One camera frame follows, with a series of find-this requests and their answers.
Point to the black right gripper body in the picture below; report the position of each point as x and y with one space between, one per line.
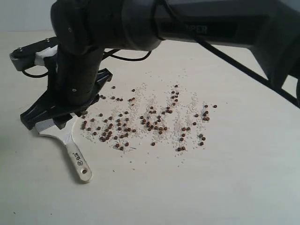
74 82

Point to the scattered brown round pellets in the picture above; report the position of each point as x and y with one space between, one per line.
157 123

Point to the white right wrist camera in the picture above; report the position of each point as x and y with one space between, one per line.
24 57

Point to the white paint brush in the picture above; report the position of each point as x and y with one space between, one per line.
47 128

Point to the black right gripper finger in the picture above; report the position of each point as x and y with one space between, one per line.
61 121

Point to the scattered white rice grains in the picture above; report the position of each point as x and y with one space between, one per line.
205 147

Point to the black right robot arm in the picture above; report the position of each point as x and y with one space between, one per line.
259 37

